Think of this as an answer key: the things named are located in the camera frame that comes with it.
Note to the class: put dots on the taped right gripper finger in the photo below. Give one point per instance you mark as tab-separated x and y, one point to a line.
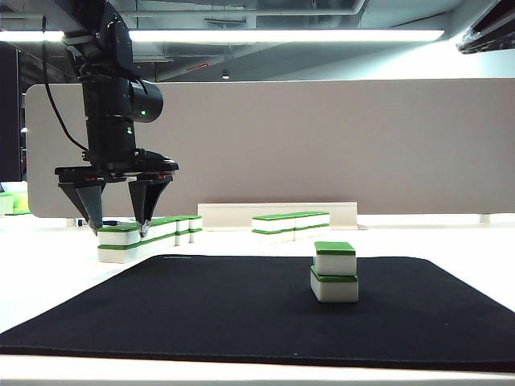
499	14
491	38

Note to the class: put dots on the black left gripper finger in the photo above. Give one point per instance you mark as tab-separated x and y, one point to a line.
90	201
147	197

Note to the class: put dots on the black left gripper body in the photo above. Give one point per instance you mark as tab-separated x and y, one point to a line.
120	169

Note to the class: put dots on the black mouse mat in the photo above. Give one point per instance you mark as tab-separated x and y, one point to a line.
201	313

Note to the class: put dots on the lime green object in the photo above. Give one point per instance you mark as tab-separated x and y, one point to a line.
21	203

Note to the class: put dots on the black monitor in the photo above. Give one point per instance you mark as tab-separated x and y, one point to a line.
9	120

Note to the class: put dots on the red ceiling sign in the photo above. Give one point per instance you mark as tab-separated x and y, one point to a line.
198	68

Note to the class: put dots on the dark pen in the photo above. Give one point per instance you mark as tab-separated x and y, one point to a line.
110	222

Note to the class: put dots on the ceiling spotlight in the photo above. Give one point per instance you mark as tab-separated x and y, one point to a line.
225	75

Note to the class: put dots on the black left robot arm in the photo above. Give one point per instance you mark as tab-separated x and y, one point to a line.
108	112

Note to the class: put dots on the taupe desk divider panel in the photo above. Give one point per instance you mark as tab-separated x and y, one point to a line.
322	140

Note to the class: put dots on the white divider foot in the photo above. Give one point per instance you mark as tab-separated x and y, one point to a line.
484	219
71	222

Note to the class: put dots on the long ceiling light strip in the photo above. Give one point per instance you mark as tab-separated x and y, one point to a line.
281	36

